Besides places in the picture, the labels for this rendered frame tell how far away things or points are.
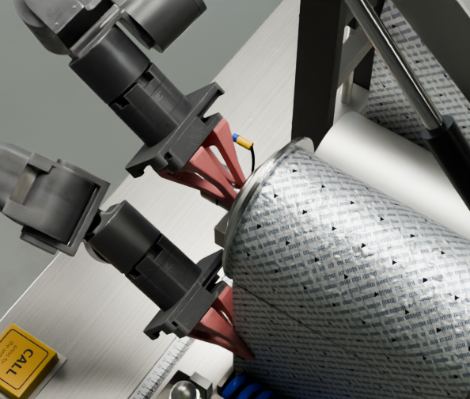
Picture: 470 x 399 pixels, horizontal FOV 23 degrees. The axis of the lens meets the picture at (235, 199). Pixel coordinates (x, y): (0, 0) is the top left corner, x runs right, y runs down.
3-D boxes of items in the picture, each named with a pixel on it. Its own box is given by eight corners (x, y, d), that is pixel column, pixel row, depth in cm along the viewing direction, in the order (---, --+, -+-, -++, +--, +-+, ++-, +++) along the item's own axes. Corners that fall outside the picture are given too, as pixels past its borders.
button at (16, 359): (14, 330, 138) (11, 321, 136) (60, 360, 136) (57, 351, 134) (-25, 374, 135) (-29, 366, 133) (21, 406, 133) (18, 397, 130)
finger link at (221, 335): (225, 378, 119) (159, 317, 117) (264, 326, 122) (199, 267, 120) (253, 371, 113) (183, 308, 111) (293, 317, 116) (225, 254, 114)
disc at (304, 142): (303, 200, 115) (316, 104, 103) (308, 203, 115) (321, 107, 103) (219, 305, 108) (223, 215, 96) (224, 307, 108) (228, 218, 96)
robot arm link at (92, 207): (18, 237, 110) (59, 156, 111) (12, 238, 121) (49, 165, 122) (130, 291, 112) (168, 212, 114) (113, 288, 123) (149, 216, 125)
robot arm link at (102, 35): (56, 56, 106) (64, 58, 100) (109, 4, 106) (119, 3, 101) (109, 110, 108) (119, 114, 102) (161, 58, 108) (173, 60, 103)
